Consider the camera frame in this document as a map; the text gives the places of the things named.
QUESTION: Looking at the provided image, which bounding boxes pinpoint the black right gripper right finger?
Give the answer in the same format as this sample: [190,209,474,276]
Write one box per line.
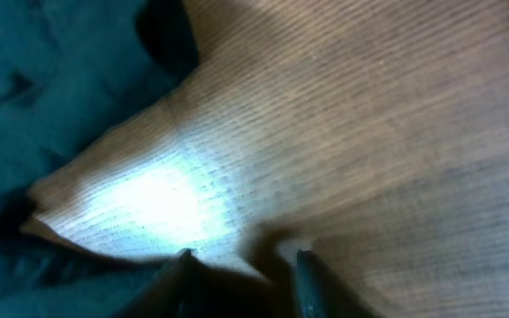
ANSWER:
[295,250,378,318]

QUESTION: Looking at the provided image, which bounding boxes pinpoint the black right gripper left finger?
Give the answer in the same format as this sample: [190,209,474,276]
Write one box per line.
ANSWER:
[115,249,193,318]

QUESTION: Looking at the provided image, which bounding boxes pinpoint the black shorts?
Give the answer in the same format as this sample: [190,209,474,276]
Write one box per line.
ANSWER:
[0,0,271,317]

